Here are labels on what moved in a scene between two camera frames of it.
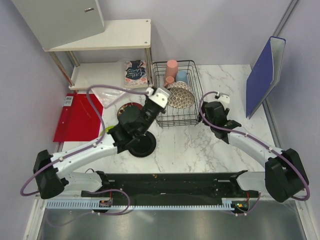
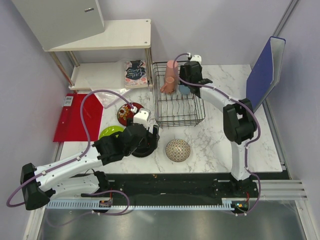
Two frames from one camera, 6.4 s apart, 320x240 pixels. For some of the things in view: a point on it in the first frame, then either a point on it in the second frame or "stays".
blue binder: [264, 75] stays
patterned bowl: [181, 95] -> [178, 150]
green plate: [106, 130] stays
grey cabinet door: [55, 23] stays
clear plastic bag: [107, 96] stays
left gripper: [164, 111] -> [155, 130]
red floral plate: [129, 112] stays
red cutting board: [79, 122] stays
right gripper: [203, 110] -> [182, 73]
